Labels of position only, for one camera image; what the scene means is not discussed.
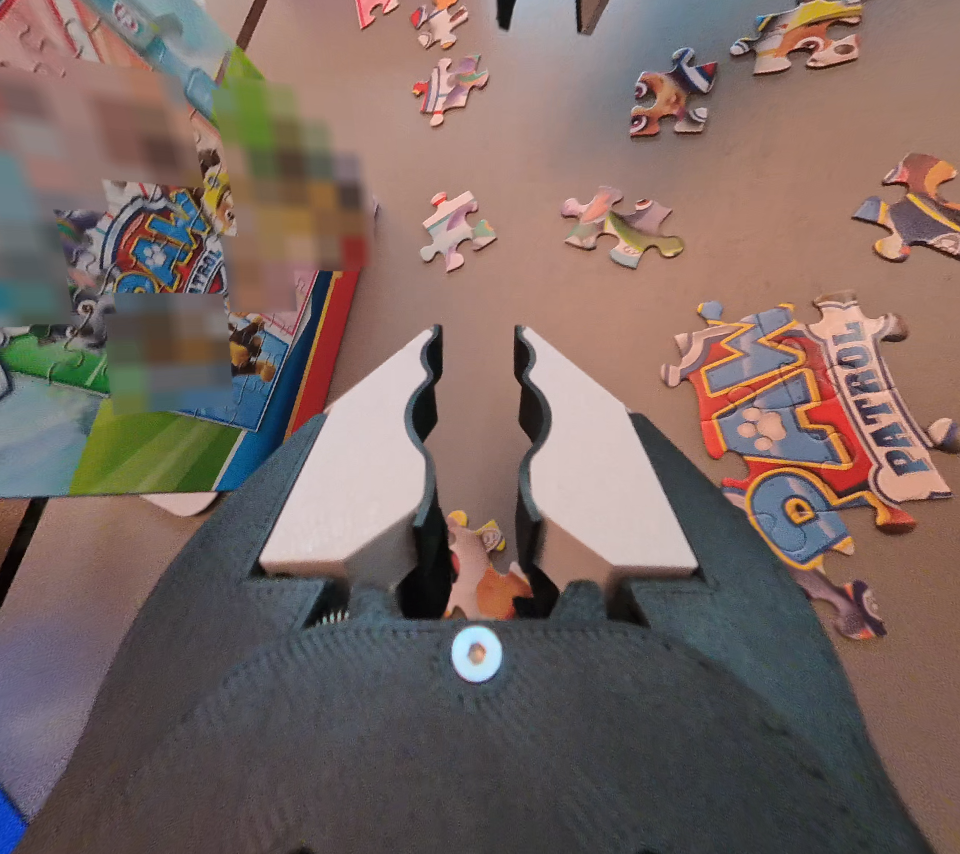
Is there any white purple striped puzzle piece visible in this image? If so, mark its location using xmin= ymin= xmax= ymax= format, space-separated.
xmin=410 ymin=53 xmax=491 ymax=127

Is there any assembled logo puzzle section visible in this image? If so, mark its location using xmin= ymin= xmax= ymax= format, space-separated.
xmin=660 ymin=292 xmax=960 ymax=574

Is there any white teal purple puzzle piece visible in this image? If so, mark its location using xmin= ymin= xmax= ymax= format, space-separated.
xmin=417 ymin=190 xmax=498 ymax=273

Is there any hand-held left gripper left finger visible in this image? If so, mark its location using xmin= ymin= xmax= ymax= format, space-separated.
xmin=258 ymin=324 xmax=453 ymax=619

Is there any white stand base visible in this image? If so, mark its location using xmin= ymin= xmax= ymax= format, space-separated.
xmin=142 ymin=490 xmax=220 ymax=518

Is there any green purple puzzle piece pair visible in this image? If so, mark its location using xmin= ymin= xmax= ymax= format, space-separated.
xmin=560 ymin=185 xmax=686 ymax=269

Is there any yellow dog puzzle piece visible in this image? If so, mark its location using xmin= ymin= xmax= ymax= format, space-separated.
xmin=730 ymin=0 xmax=864 ymax=77

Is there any grey purple puzzle piece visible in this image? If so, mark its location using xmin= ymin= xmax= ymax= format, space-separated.
xmin=802 ymin=558 xmax=888 ymax=642

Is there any orange dog face puzzle piece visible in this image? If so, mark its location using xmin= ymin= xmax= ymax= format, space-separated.
xmin=629 ymin=47 xmax=720 ymax=140

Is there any orange fur puzzle piece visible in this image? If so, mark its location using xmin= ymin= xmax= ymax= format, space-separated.
xmin=446 ymin=509 xmax=535 ymax=620

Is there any colourful puzzle box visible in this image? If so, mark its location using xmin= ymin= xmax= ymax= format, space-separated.
xmin=0 ymin=0 xmax=363 ymax=500

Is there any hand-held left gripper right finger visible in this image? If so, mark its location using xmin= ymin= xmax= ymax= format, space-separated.
xmin=513 ymin=324 xmax=700 ymax=619

